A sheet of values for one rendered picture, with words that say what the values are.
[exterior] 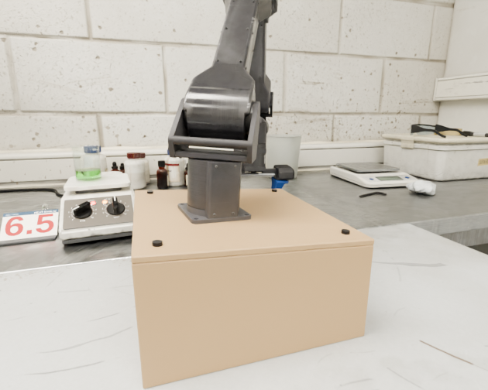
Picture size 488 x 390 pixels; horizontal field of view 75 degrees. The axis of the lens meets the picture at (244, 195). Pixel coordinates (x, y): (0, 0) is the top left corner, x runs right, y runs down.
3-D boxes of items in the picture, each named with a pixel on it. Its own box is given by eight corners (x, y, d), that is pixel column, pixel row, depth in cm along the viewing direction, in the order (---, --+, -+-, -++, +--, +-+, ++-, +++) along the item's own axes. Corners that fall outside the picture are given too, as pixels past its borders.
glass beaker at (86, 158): (70, 182, 66) (65, 142, 64) (96, 178, 70) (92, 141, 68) (82, 186, 62) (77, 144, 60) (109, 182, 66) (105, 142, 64)
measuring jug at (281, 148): (255, 172, 124) (255, 134, 121) (285, 171, 128) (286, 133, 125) (274, 182, 107) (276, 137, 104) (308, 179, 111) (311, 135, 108)
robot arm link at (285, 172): (297, 144, 72) (289, 141, 78) (214, 144, 70) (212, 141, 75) (294, 179, 74) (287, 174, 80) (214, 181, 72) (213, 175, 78)
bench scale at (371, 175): (366, 190, 97) (368, 174, 95) (327, 175, 121) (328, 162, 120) (420, 187, 100) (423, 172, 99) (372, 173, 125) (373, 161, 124)
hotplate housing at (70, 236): (140, 236, 59) (136, 194, 57) (60, 247, 54) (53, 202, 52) (132, 206, 79) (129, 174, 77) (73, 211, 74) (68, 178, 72)
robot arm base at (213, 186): (252, 219, 34) (256, 162, 32) (192, 224, 31) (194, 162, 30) (228, 202, 40) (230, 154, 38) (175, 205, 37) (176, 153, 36)
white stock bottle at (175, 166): (176, 181, 108) (174, 147, 105) (189, 184, 104) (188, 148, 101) (161, 185, 103) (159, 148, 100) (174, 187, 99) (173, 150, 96)
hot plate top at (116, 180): (131, 186, 64) (130, 182, 64) (63, 192, 60) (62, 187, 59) (128, 176, 75) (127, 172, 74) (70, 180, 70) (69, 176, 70)
